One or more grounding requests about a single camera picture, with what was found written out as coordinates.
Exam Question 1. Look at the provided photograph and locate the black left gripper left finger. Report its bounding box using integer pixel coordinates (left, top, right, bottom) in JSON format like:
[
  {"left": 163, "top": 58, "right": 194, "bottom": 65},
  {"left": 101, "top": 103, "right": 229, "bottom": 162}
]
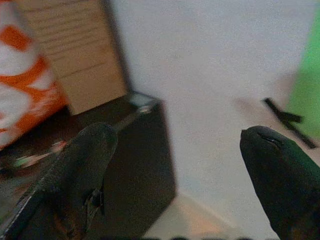
[{"left": 0, "top": 122, "right": 119, "bottom": 240}]

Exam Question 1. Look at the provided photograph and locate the green panel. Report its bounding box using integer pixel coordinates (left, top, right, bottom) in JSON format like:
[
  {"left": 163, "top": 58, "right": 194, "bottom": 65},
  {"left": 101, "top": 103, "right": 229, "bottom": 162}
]
[{"left": 284, "top": 4, "right": 320, "bottom": 141}]

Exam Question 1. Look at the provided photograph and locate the brown cardboard box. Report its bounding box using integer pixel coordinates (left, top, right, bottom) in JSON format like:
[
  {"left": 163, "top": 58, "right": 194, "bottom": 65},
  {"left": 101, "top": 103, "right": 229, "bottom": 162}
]
[{"left": 15, "top": 0, "right": 129, "bottom": 116}]

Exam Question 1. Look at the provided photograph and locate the dark brown wooden table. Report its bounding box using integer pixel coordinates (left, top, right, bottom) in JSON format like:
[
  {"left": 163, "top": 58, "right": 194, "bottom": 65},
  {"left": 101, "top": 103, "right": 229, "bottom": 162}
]
[{"left": 0, "top": 91, "right": 178, "bottom": 240}]

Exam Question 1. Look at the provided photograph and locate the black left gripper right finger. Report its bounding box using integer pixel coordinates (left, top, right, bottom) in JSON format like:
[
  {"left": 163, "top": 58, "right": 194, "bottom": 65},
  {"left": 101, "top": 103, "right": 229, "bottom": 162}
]
[{"left": 239, "top": 125, "right": 320, "bottom": 240}]

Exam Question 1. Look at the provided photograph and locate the small colourful packet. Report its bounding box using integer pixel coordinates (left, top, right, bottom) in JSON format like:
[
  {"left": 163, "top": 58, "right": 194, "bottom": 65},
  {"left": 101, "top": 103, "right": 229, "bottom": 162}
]
[{"left": 9, "top": 139, "right": 68, "bottom": 171}]

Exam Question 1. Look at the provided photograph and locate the black cross tape mark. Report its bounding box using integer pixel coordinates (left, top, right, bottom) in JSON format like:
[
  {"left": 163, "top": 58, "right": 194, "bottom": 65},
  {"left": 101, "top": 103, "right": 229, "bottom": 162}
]
[{"left": 262, "top": 97, "right": 318, "bottom": 150}]

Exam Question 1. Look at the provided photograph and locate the orange and white bag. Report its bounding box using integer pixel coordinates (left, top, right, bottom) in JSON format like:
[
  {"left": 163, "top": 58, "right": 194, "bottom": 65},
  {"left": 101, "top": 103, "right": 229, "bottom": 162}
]
[{"left": 0, "top": 0, "right": 71, "bottom": 151}]

